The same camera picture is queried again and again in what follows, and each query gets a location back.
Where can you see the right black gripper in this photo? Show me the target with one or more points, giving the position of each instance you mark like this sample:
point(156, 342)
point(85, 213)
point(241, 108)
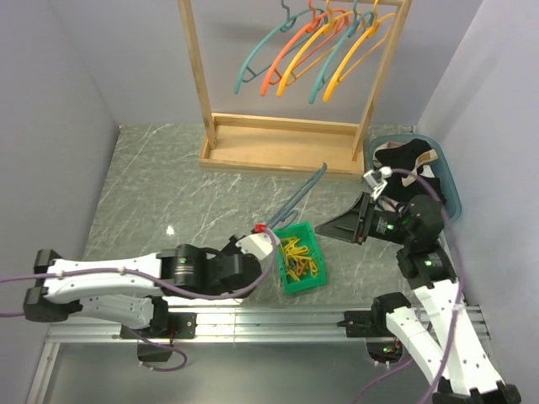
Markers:
point(349, 226)

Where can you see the black underwear back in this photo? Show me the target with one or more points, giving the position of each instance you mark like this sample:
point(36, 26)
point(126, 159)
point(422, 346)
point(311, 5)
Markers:
point(413, 156)

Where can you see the black underwear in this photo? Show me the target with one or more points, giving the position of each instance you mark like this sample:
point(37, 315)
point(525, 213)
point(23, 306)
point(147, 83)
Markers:
point(403, 194)
point(413, 156)

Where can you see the orange clothes hanger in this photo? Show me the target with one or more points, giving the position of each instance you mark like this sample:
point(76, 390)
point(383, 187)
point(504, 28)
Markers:
point(272, 76)

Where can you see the black underwear front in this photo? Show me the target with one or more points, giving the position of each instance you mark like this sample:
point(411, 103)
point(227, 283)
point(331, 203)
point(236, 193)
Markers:
point(403, 194)

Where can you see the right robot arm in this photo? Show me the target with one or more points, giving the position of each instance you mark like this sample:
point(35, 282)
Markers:
point(429, 294)

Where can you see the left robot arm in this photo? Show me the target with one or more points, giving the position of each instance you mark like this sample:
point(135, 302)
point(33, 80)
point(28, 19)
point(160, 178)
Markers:
point(132, 291)

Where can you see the yellow hanger right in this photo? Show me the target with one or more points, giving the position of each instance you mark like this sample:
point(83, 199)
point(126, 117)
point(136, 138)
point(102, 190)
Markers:
point(370, 31)

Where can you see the yellow hanger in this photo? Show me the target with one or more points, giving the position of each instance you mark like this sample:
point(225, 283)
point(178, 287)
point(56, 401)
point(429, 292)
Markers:
point(309, 44)
point(370, 31)

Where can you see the yellow hanger left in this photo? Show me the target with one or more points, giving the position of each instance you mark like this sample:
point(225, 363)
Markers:
point(309, 44)

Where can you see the yellow clothespins in bin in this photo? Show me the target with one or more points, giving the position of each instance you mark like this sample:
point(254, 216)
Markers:
point(290, 250)

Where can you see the green plastic bin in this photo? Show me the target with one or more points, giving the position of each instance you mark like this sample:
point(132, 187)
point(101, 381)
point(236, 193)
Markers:
point(307, 238)

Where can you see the teal laundry basket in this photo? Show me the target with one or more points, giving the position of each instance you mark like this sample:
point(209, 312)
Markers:
point(440, 167)

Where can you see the wooden clothes rack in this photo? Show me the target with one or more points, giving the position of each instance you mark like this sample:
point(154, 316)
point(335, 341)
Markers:
point(277, 145)

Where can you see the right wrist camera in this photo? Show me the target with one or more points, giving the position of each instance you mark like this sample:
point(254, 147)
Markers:
point(376, 179)

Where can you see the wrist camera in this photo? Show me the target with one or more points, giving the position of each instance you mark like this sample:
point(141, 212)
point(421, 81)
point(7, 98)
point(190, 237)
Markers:
point(260, 243)
point(376, 179)

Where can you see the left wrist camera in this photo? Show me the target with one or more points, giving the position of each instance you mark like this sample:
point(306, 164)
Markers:
point(260, 243)

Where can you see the aluminium mounting rail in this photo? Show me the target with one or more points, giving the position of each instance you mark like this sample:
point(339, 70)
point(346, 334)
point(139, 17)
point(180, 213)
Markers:
point(294, 354)

